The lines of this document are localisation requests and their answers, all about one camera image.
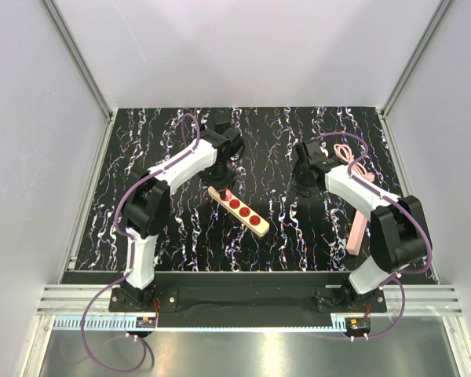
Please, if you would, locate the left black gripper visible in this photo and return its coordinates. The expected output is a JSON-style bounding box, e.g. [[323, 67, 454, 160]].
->
[[198, 163, 237, 199]]

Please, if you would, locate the beige red power strip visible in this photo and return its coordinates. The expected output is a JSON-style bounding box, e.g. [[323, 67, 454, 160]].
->
[[208, 187, 270, 237]]

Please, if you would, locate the pink square plug adapter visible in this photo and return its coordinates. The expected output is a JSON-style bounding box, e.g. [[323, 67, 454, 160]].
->
[[221, 188, 232, 201]]

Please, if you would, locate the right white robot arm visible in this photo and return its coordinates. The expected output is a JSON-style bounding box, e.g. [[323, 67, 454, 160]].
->
[[293, 136, 433, 312]]

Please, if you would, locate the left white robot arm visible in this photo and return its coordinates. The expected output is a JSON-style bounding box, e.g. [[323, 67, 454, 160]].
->
[[115, 127, 245, 311]]

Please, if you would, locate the black cube adapter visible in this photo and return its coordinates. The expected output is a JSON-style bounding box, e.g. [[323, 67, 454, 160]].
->
[[213, 112, 232, 134]]

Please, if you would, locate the pink power strip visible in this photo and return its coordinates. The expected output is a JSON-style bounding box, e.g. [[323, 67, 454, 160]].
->
[[346, 211, 367, 256]]

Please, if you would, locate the pink coiled cable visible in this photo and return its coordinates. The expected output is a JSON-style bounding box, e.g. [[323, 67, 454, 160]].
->
[[332, 142, 376, 183]]

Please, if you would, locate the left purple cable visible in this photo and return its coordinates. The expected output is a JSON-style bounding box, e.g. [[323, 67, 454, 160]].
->
[[79, 112, 203, 374]]

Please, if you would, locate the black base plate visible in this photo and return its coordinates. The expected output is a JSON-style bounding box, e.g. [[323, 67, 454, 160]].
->
[[109, 272, 387, 331]]

